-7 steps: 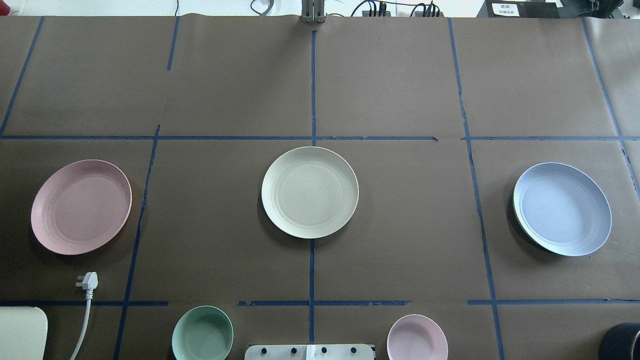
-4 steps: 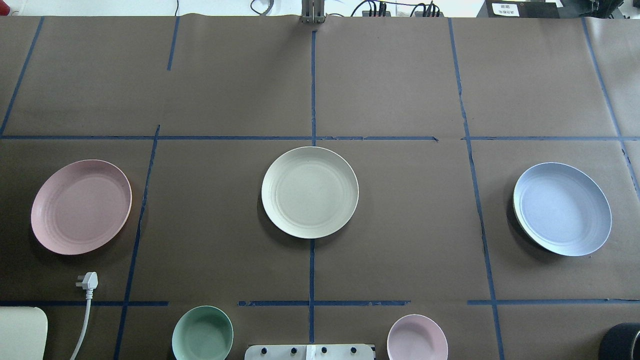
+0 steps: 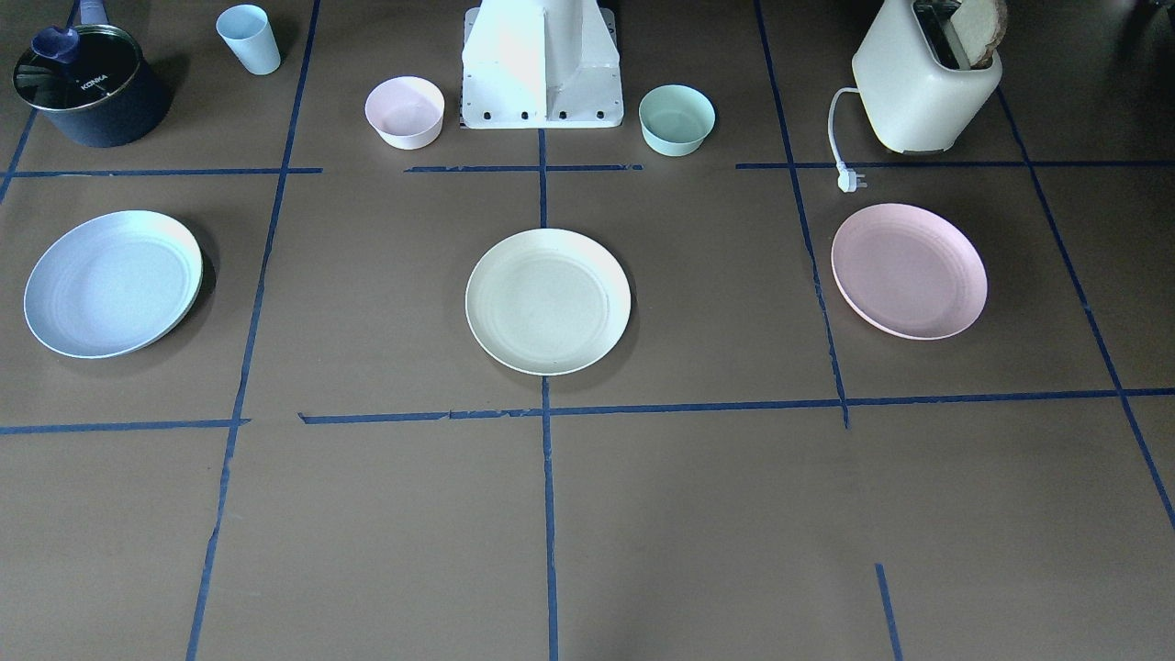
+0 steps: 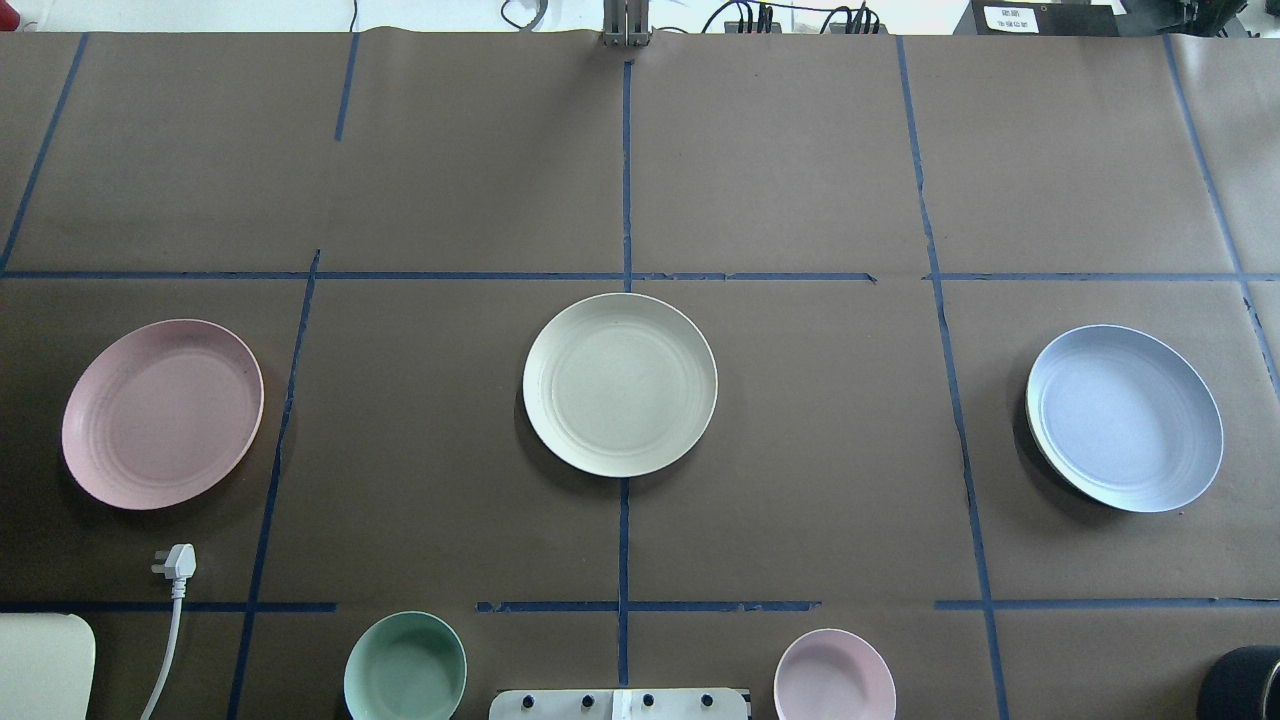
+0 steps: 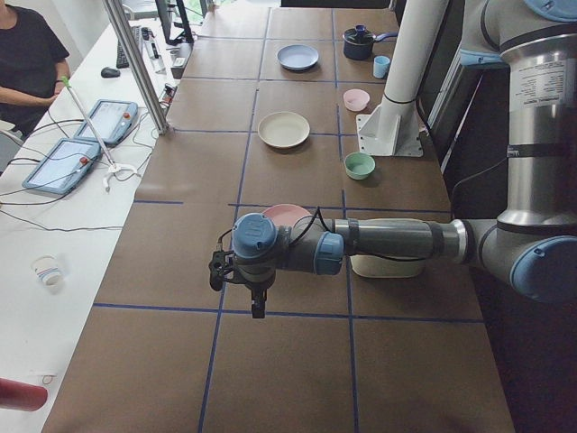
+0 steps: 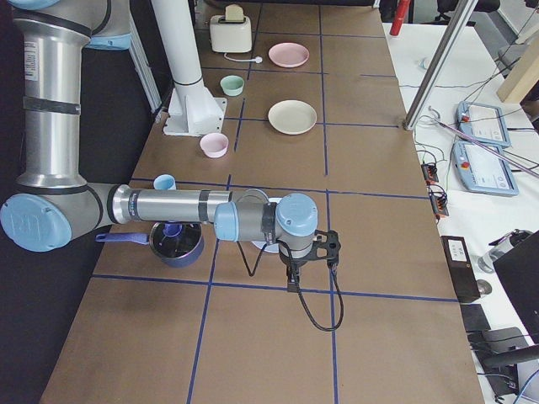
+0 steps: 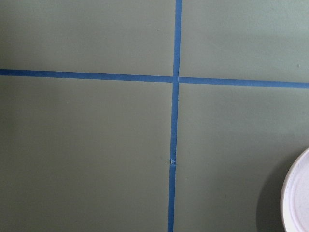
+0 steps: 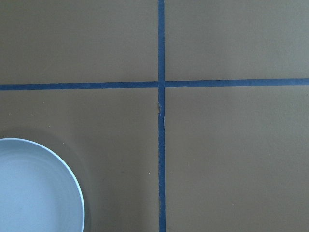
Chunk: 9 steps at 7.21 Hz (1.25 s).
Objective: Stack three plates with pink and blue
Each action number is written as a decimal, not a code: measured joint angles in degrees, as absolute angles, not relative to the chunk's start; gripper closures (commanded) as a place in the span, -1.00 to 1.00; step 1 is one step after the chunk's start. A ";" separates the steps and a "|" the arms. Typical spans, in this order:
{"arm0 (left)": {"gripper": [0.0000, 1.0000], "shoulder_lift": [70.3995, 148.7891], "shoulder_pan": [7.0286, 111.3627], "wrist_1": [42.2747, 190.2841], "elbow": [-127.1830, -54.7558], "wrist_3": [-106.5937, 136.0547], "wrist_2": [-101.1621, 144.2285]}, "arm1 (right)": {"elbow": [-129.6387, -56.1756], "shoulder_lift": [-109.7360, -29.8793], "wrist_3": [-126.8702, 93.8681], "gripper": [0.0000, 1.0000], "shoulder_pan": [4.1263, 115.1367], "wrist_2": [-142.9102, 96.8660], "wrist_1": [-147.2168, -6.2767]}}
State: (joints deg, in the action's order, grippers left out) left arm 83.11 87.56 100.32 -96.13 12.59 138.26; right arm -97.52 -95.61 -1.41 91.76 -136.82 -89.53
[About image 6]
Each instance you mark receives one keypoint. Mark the white grabber stick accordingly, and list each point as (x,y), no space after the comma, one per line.
(434,116)

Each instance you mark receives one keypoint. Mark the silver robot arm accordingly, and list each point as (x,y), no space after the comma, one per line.
(55,204)

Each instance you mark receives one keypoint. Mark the bread slice in toaster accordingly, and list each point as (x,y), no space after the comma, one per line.
(234,14)

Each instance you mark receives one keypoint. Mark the blue teach pendant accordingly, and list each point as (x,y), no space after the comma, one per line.
(481,171)
(484,122)

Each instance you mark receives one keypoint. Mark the pink bowl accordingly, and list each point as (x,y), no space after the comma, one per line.
(214,145)

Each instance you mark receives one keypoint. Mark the cream plate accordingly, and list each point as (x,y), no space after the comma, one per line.
(292,117)

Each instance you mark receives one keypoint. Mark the aluminium frame post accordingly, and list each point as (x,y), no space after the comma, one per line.
(448,41)

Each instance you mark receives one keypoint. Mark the green bowl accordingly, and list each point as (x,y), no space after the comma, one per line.
(232,85)

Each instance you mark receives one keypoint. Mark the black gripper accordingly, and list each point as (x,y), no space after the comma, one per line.
(296,263)

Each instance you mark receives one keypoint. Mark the black box with label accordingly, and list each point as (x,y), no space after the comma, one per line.
(460,268)

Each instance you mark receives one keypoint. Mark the pink plate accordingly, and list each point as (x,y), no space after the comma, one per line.
(289,54)

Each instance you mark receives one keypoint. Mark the upper blue teach pendant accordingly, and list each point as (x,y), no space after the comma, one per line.
(484,122)

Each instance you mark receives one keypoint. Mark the lower blue teach pendant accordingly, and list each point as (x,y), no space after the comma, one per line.
(481,171)

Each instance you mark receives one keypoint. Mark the dark blue saucepan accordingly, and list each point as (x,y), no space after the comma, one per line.
(178,244)

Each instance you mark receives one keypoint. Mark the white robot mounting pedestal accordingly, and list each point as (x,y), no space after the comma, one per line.
(192,111)

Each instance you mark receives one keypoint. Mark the red cylinder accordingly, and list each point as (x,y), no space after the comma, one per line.
(400,14)

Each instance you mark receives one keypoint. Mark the light blue cup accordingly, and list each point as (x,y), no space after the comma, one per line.
(164,182)

